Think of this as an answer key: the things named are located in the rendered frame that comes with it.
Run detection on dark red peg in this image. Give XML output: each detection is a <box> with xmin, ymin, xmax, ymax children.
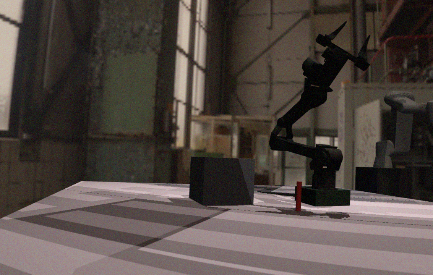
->
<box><xmin>296</xmin><ymin>181</ymin><xmax>302</xmax><ymax>212</ymax></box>

